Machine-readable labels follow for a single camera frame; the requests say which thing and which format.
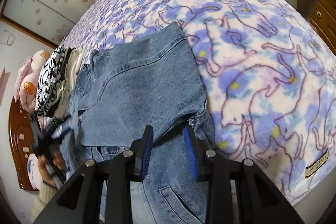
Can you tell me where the white printed pillow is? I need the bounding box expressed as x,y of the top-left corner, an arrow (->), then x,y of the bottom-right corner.
27,153 -> 42,190

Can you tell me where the pink bear print quilt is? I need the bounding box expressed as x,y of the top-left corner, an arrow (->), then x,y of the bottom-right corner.
13,50 -> 50,113

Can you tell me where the black white patterned folded garment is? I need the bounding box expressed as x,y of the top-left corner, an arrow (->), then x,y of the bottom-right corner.
35,46 -> 69,116

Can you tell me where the purple cat print blanket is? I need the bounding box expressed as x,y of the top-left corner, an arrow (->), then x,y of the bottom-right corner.
63,0 -> 335,204

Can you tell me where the person left hand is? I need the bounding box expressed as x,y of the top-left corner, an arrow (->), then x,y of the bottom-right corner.
37,150 -> 68,188

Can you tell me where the blue denim jacket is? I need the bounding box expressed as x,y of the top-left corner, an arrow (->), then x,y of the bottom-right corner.
61,23 -> 214,223

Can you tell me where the brown wooden headboard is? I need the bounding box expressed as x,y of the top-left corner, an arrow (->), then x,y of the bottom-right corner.
8,98 -> 34,191

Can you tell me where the light green folded garment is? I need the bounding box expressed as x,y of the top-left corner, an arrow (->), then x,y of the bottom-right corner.
54,77 -> 70,110

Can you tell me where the cream folded garment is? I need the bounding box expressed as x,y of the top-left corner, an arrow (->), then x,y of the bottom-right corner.
53,48 -> 84,119

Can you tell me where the orange wooden drawer cabinet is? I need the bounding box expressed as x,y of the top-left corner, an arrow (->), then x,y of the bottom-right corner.
310,0 -> 336,55

